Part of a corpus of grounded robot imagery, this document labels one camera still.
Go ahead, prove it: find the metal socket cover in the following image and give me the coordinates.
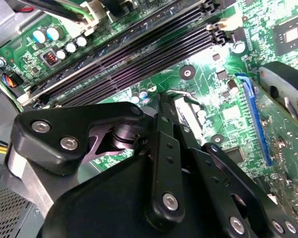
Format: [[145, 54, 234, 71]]
[[173, 96, 207, 136]]

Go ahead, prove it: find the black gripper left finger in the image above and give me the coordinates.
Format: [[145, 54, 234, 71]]
[[11, 92, 187, 228]]

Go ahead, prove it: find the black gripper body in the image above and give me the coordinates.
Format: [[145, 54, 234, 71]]
[[41, 155, 225, 238]]

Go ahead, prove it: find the wire locking lever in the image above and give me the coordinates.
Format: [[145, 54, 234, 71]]
[[166, 89, 198, 106]]

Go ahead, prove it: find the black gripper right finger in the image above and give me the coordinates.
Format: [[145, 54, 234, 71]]
[[163, 95, 298, 238]]

